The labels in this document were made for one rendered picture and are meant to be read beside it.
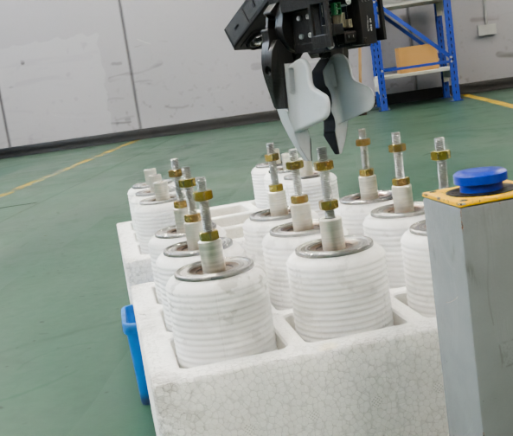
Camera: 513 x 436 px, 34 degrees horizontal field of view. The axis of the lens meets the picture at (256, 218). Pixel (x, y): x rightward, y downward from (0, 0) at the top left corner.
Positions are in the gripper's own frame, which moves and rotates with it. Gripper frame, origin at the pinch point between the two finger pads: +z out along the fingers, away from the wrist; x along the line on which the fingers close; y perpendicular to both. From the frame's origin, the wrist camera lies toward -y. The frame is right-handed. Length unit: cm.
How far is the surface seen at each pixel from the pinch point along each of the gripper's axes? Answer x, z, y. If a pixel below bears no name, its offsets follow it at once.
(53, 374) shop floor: -3, 35, -65
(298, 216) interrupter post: 4.6, 8.5, -9.3
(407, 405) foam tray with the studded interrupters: -1.2, 24.0, 8.8
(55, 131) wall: 278, 19, -628
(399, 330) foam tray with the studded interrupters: -0.3, 17.3, 7.9
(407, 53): 463, -5, -378
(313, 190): 34, 12, -38
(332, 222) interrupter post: -0.7, 7.5, 1.5
